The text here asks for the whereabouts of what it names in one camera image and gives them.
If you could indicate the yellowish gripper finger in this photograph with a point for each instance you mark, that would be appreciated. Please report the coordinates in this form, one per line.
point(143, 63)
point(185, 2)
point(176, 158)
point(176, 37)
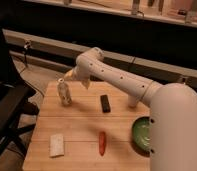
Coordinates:
point(86, 83)
point(69, 75)

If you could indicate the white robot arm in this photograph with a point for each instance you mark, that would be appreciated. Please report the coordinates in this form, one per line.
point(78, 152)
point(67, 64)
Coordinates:
point(173, 110)

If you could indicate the black rectangular block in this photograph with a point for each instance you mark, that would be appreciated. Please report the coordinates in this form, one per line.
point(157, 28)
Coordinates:
point(105, 103)

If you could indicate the wooden table board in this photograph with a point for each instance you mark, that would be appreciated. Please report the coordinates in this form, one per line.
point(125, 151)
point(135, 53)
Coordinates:
point(80, 124)

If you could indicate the white paper cup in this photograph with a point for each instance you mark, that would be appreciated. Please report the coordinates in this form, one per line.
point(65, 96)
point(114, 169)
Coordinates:
point(132, 101)

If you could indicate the black chair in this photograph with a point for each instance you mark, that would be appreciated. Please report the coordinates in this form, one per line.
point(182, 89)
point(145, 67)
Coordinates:
point(14, 95)

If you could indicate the white sponge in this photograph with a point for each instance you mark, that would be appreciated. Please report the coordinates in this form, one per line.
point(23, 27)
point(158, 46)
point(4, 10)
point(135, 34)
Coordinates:
point(56, 145)

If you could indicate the green round plate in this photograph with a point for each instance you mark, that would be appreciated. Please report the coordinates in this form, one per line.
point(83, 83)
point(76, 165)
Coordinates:
point(140, 134)

